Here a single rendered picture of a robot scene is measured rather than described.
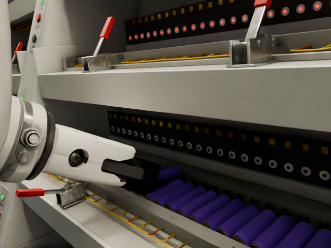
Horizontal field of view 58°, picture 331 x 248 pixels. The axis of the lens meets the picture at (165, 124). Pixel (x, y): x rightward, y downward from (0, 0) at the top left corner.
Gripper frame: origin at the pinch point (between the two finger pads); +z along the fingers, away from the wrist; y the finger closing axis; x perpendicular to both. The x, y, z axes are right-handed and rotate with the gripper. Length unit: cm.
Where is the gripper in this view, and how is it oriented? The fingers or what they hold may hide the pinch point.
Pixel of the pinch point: (141, 170)
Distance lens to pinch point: 42.4
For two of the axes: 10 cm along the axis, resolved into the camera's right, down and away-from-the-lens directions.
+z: 6.8, 2.8, 6.7
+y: -6.7, -1.1, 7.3
